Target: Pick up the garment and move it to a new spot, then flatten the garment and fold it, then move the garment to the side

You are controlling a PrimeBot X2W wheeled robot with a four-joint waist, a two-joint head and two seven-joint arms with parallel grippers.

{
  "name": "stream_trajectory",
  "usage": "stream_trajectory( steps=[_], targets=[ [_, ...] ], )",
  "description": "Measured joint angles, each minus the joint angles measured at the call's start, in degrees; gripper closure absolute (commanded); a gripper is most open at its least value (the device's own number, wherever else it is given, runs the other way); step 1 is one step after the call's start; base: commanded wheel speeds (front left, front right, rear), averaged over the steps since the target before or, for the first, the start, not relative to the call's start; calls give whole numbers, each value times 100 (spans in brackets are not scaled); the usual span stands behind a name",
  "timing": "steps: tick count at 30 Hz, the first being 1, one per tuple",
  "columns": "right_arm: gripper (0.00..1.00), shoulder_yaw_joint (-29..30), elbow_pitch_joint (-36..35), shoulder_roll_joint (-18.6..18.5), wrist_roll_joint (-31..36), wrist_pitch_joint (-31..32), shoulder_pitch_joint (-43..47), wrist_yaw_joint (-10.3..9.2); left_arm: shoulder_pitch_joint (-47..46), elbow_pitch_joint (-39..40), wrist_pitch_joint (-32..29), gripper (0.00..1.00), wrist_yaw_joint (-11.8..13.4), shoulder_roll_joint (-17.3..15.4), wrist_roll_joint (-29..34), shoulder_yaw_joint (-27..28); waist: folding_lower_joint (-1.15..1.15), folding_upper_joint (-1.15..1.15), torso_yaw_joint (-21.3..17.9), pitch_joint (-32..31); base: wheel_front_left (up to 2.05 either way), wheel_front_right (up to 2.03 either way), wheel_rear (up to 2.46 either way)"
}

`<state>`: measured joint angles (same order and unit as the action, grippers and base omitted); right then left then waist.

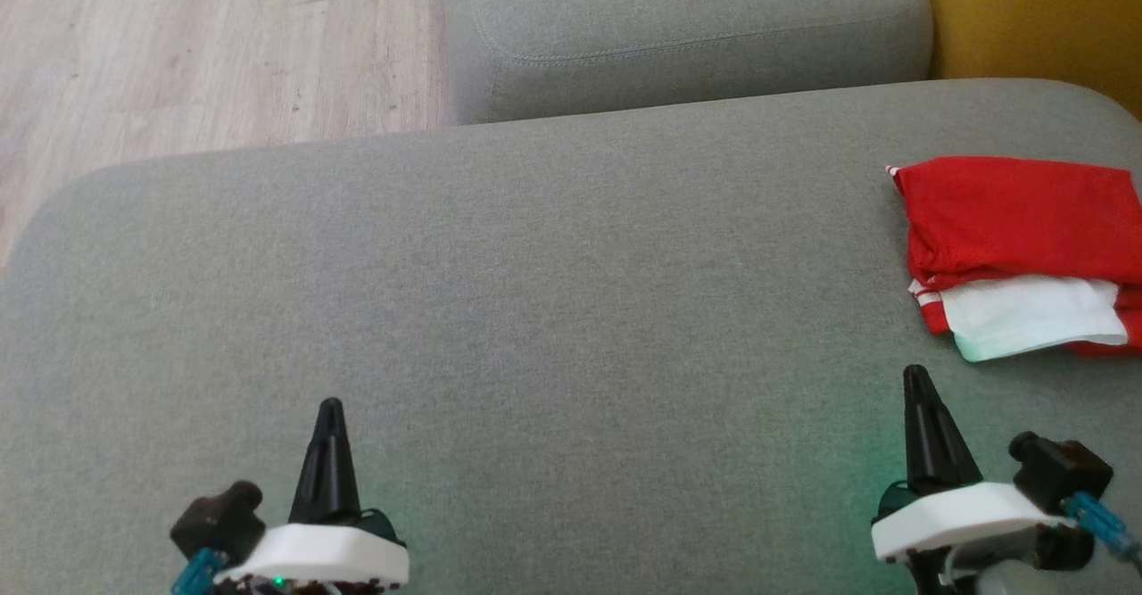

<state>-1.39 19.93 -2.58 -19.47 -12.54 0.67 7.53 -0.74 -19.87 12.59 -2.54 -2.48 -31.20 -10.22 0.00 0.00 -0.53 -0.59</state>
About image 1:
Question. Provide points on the red shorts with white trim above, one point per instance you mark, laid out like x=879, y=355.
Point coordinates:
x=1017, y=216

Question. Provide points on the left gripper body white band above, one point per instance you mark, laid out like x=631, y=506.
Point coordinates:
x=321, y=555

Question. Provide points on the large grey sofa seat cushion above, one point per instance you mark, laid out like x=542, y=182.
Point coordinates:
x=535, y=309

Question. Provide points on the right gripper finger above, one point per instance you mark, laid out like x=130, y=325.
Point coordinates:
x=917, y=443
x=947, y=452

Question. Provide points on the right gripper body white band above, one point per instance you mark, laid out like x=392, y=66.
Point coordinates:
x=964, y=515

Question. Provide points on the yellow sofa backrest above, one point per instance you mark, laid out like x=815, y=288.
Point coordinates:
x=1035, y=15

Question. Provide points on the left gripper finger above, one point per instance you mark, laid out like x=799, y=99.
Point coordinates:
x=314, y=479
x=341, y=479

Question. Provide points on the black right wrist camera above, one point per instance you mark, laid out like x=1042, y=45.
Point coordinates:
x=1062, y=475

